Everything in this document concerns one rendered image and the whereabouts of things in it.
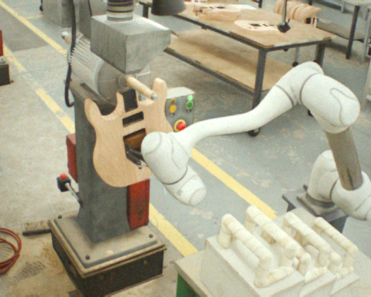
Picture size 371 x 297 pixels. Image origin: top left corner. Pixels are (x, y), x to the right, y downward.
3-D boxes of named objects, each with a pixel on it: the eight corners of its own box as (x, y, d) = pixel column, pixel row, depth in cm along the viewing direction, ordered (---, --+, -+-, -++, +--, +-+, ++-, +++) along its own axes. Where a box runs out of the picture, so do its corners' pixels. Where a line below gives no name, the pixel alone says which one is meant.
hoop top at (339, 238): (311, 224, 149) (313, 217, 148) (317, 221, 151) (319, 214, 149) (352, 258, 135) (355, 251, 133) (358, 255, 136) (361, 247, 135)
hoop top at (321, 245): (281, 219, 138) (283, 211, 136) (288, 216, 140) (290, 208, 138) (324, 257, 123) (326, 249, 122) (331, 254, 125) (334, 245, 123)
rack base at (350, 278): (275, 249, 151) (276, 246, 151) (307, 234, 159) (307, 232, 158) (329, 298, 132) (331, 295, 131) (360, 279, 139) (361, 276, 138)
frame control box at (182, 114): (128, 131, 231) (128, 83, 218) (165, 122, 242) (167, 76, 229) (153, 154, 214) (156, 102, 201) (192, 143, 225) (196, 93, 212)
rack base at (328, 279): (237, 265, 144) (242, 244, 139) (275, 248, 152) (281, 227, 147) (292, 319, 124) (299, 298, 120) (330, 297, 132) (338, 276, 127)
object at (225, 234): (215, 245, 127) (219, 218, 122) (224, 241, 128) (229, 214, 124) (221, 251, 124) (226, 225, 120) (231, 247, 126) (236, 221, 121)
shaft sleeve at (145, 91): (128, 85, 187) (126, 79, 185) (134, 81, 188) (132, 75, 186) (150, 102, 174) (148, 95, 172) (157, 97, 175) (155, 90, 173)
